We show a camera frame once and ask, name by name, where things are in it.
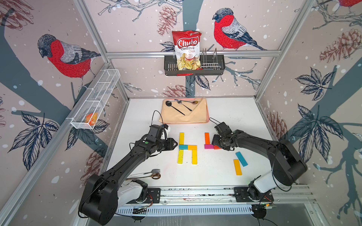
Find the teal short block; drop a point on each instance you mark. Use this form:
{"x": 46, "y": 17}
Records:
{"x": 183, "y": 147}

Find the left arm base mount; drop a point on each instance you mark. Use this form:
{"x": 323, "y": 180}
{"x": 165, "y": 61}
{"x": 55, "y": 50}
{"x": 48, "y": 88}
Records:
{"x": 138, "y": 192}

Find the beige folded cloth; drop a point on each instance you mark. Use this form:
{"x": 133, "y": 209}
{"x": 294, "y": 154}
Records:
{"x": 199, "y": 112}

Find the black wall rack basket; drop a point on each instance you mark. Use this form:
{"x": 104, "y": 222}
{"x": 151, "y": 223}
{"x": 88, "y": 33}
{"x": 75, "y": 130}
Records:
{"x": 211, "y": 63}

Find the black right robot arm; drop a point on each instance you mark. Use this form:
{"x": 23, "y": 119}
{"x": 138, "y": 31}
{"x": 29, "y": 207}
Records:
{"x": 286, "y": 164}

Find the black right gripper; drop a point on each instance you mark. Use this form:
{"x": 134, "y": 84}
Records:
{"x": 214, "y": 141}

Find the yellow long block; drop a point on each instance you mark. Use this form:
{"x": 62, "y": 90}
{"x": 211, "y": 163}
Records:
{"x": 194, "y": 157}

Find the white wire mesh basket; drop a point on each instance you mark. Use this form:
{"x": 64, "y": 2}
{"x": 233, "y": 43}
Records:
{"x": 96, "y": 99}

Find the red cassava chips bag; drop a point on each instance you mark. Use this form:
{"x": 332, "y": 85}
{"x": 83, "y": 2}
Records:
{"x": 187, "y": 49}

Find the teal long block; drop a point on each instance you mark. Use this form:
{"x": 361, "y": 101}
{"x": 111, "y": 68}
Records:
{"x": 241, "y": 159}

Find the copper spoon on cloth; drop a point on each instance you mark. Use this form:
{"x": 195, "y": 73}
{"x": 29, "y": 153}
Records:
{"x": 192, "y": 102}

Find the orange long block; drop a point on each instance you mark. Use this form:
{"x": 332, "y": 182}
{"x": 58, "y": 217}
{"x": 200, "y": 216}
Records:
{"x": 237, "y": 166}

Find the copper spoon near base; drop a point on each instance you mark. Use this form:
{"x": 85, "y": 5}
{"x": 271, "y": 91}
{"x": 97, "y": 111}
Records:
{"x": 155, "y": 176}

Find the small orange yellow block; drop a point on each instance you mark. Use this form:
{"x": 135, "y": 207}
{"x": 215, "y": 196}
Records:
{"x": 192, "y": 147}

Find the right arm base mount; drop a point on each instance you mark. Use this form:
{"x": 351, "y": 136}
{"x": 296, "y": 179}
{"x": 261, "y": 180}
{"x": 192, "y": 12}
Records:
{"x": 246, "y": 195}

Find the black ladle spoon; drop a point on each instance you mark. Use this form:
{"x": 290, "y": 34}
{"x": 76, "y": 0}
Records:
{"x": 169, "y": 104}

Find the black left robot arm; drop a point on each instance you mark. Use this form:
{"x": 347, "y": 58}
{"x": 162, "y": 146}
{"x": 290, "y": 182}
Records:
{"x": 100, "y": 197}

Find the magenta block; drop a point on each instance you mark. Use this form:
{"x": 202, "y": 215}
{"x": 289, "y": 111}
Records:
{"x": 209, "y": 147}

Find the silver spoon on cloth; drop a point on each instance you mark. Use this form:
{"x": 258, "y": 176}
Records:
{"x": 181, "y": 103}

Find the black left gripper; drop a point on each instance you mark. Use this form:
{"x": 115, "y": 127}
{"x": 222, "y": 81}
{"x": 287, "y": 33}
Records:
{"x": 170, "y": 146}

